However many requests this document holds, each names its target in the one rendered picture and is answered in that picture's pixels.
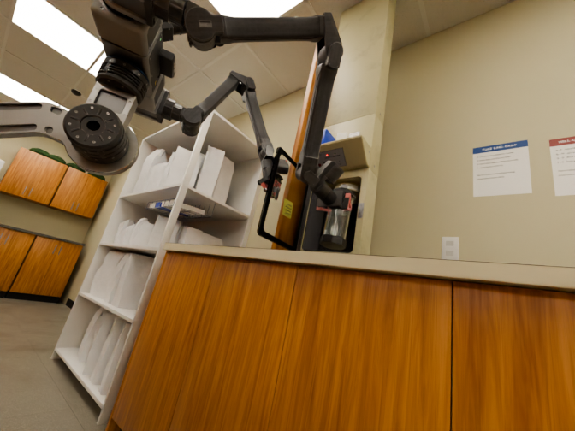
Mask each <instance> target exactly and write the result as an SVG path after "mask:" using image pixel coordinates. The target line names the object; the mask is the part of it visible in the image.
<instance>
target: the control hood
mask: <svg viewBox="0 0 575 431"><path fill-rule="evenodd" d="M342 147H343V151H344V155H345V159H346V163H347V165H346V166H343V167H341V168H342V170H343V171H345V170H351V169H356V168H367V167H369V165H370V152H371V148H370V146H369V145H368V143H367V142H366V140H365V138H364V137H363V135H362V134H360V135H357V136H353V137H349V138H345V139H339V140H336V141H331V142H328V143H324V144H321V147H320V152H322V151H330V150H333V149H338V148H342Z"/></svg>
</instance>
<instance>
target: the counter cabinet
mask: <svg viewBox="0 0 575 431"><path fill-rule="evenodd" d="M105 431H575V293H571V292H555V291H547V290H538V289H530V288H521V287H513V286H497V285H488V284H480V283H471V282H463V281H455V280H438V279H430V278H422V277H413V276H404V275H389V274H380V273H371V272H363V271H355V270H346V269H331V268H322V267H313V266H305V265H297V264H288V263H272V262H264V261H255V260H246V259H238V258H230V257H213V256H206V255H197V254H188V253H180V252H172V251H166V254H165V256H164V259H163V263H162V266H161V268H160V271H159V274H158V277H157V281H156V284H155V286H154V288H153V291H152V294H151V298H150V301H149V304H148V306H147V309H146V312H145V316H144V319H143V322H142V323H141V326H140V329H139V333H138V336H137V339H136V341H135V344H134V347H133V351H132V354H131V357H130V358H129V361H128V364H127V368H126V371H125V374H124V376H123V379H122V383H121V386H120V389H119V391H118V394H117V396H116V401H115V403H114V406H113V409H112V411H111V414H110V419H109V421H108V424H107V426H106V429H105Z"/></svg>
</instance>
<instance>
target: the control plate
mask: <svg viewBox="0 0 575 431"><path fill-rule="evenodd" d="M334 153H336V155H334ZM327 154H328V156H326V155H327ZM339 160H340V162H339ZM327 161H331V162H334V161H335V163H336V164H337V165H338V166H339V167H343V166H346V165H347V163H346V159H345V155H344V151H343V147H342V148H338V149H333V150H330V151H322V152H319V161H318V164H319V163H320V164H321V167H322V166H323V165H324V163H323V162H327ZM317 166H318V165H317ZM321 167H319V166H318V169H320V168H321Z"/></svg>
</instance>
